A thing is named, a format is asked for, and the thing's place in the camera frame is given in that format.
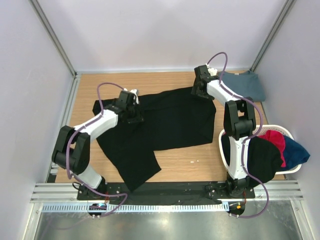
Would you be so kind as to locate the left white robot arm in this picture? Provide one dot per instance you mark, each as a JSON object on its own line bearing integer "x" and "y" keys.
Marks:
{"x": 72, "y": 149}

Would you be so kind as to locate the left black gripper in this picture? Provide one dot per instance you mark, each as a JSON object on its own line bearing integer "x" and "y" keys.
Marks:
{"x": 139, "y": 118}

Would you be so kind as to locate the aluminium corner post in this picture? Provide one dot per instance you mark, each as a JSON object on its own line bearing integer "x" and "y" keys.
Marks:
{"x": 279, "y": 21}
{"x": 52, "y": 35}

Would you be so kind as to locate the white laundry basket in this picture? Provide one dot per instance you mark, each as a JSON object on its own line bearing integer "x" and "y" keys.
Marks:
{"x": 285, "y": 132}

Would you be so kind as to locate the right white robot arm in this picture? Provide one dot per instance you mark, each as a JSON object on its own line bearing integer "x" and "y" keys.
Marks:
{"x": 239, "y": 122}

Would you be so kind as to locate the black t-shirt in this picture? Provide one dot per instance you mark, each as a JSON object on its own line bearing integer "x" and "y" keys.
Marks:
{"x": 172, "y": 119}

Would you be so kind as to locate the left aluminium corner post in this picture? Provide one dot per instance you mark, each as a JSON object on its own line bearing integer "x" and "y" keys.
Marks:
{"x": 52, "y": 35}

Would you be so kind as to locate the aluminium front rail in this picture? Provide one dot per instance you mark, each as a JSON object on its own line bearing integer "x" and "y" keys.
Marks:
{"x": 275, "y": 190}

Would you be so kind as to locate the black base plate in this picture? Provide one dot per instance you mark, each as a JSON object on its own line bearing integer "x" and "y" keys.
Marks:
{"x": 172, "y": 193}

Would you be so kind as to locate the right aluminium corner post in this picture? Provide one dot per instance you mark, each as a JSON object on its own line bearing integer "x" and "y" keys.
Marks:
{"x": 279, "y": 21}

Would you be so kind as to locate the black garment in basket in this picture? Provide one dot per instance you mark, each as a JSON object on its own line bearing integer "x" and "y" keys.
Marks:
{"x": 263, "y": 159}

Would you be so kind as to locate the folded teal t-shirt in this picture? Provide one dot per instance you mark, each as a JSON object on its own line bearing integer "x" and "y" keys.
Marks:
{"x": 245, "y": 84}

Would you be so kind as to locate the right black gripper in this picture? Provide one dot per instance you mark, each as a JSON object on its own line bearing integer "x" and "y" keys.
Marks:
{"x": 195, "y": 91}

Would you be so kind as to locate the white slotted cable duct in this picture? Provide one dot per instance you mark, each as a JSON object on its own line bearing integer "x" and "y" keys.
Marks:
{"x": 101, "y": 208}

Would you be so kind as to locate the navy garment in basket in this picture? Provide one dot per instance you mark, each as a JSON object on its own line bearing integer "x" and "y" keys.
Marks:
{"x": 294, "y": 154}

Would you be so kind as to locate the red garment in basket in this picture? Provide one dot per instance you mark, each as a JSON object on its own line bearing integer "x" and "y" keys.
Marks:
{"x": 277, "y": 139}

